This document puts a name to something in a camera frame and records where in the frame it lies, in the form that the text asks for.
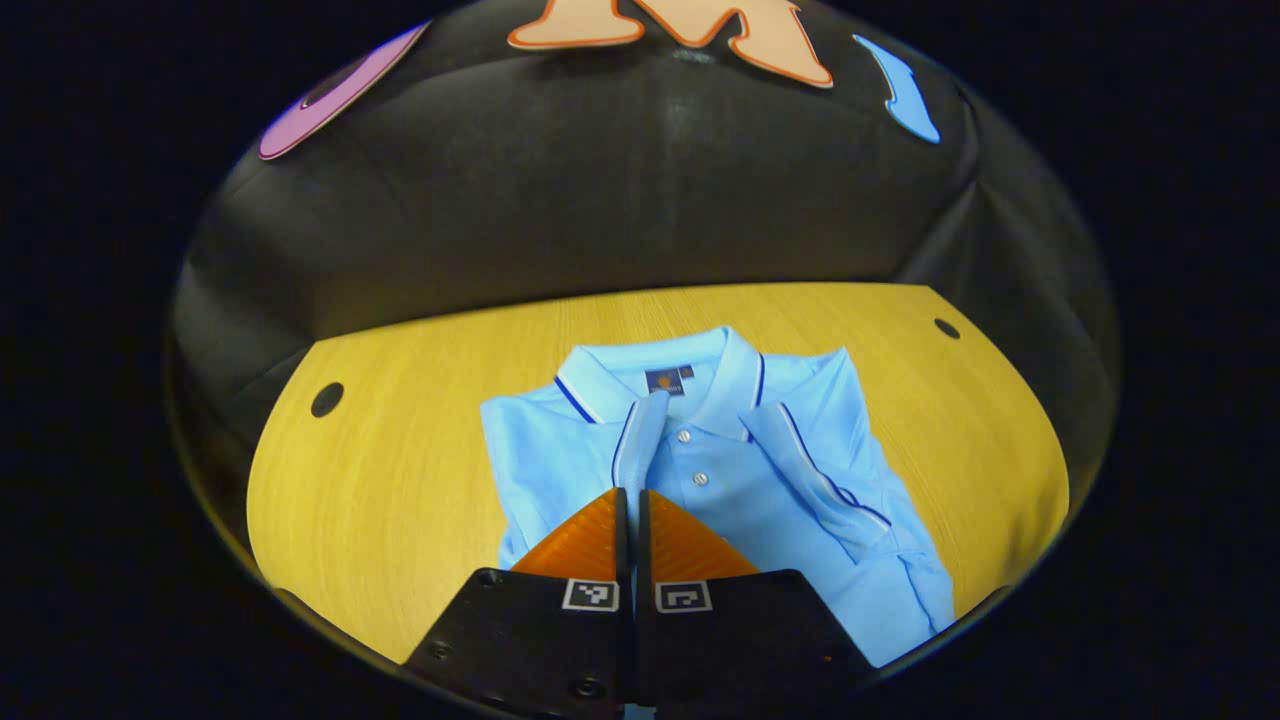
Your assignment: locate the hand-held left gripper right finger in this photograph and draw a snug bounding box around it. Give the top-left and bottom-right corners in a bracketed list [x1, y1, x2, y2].
[637, 488, 878, 720]

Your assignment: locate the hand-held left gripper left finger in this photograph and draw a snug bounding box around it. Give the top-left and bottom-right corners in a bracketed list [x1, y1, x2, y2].
[403, 486, 635, 720]

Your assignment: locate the light blue T-shirt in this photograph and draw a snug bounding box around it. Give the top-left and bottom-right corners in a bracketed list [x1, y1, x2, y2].
[480, 325, 957, 669]

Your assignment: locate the black backdrop cloth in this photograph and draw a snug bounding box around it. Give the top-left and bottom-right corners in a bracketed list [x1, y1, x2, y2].
[165, 0, 1123, 601]

